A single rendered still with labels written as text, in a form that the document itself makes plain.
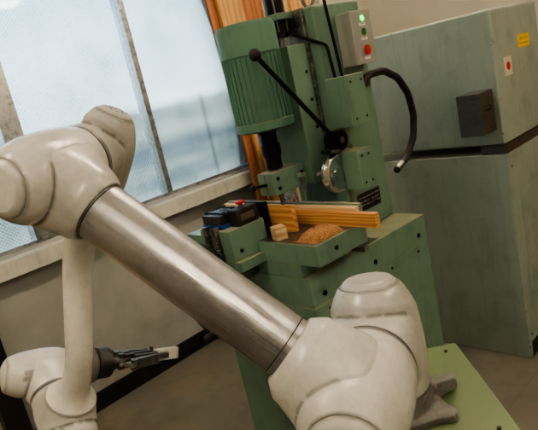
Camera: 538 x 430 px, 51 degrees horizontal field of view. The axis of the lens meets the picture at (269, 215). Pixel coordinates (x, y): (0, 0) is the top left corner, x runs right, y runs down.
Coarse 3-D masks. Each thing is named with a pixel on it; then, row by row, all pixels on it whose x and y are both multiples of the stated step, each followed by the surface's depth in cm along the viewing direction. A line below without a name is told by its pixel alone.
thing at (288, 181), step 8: (280, 168) 174; (288, 168) 172; (296, 168) 175; (264, 176) 170; (272, 176) 168; (280, 176) 170; (288, 176) 172; (296, 176) 175; (272, 184) 169; (280, 184) 170; (288, 184) 172; (296, 184) 175; (264, 192) 173; (272, 192) 170; (280, 192) 170
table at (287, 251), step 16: (304, 224) 170; (272, 240) 161; (288, 240) 158; (336, 240) 152; (352, 240) 156; (256, 256) 161; (272, 256) 161; (288, 256) 156; (304, 256) 151; (320, 256) 148; (336, 256) 152
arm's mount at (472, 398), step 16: (432, 352) 124; (448, 352) 123; (432, 368) 118; (448, 368) 117; (464, 368) 116; (464, 384) 110; (480, 384) 109; (448, 400) 107; (464, 400) 105; (480, 400) 104; (496, 400) 103; (464, 416) 101; (480, 416) 100; (496, 416) 99
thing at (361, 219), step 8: (296, 216) 172; (304, 216) 169; (312, 216) 167; (320, 216) 164; (328, 216) 162; (336, 216) 159; (344, 216) 157; (352, 216) 155; (360, 216) 153; (368, 216) 151; (376, 216) 150; (336, 224) 160; (344, 224) 158; (352, 224) 156; (360, 224) 154; (368, 224) 152; (376, 224) 150
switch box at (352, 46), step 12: (348, 12) 168; (360, 12) 172; (336, 24) 173; (348, 24) 170; (348, 36) 171; (360, 36) 172; (372, 36) 176; (348, 48) 172; (360, 48) 172; (372, 48) 176; (348, 60) 174; (360, 60) 172; (372, 60) 176
